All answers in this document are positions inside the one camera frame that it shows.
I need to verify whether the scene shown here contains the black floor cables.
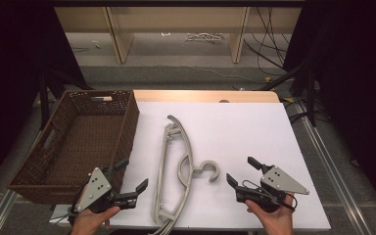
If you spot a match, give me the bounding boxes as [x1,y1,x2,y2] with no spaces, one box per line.
[243,6,293,77]

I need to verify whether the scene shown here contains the person's right hand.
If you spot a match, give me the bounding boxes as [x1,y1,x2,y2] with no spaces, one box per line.
[244,193,297,235]

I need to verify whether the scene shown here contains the right hand-held gripper cable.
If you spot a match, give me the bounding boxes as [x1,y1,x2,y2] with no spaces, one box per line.
[240,178,299,213]

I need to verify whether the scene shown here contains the brown wicker basket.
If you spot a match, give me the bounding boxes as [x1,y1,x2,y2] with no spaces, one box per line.
[8,89,141,206]

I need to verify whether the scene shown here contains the black curtain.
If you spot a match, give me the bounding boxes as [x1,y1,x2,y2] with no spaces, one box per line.
[283,0,376,229]
[0,0,91,197]

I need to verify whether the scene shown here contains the pile of white plastic parts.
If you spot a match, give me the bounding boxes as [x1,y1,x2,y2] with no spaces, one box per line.
[185,31,225,44]

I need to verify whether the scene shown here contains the hand-held gripper cable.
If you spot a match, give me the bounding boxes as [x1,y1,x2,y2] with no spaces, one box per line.
[49,176,91,227]
[240,178,299,213]

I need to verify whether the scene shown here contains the light wooden shelf unit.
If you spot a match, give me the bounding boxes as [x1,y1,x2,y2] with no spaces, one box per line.
[54,6,304,65]

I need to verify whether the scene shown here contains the black metal stand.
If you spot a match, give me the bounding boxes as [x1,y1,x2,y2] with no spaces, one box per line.
[258,57,318,127]
[37,63,94,130]

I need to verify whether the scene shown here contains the white floor cable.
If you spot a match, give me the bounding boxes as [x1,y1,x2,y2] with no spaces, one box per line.
[161,64,270,84]

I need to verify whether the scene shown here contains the person's left hand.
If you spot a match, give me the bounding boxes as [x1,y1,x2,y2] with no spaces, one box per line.
[69,205,122,235]

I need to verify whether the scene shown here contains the white foam board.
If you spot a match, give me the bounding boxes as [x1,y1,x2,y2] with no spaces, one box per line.
[49,101,333,233]

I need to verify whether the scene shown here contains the left hand-held gripper cable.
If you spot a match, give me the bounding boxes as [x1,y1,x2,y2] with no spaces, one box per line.
[49,176,91,227]

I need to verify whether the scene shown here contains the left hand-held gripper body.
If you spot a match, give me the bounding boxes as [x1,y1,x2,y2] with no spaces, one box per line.
[70,165,138,215]

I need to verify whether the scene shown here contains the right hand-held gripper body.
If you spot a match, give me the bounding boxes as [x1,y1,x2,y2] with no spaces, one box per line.
[235,164,310,213]

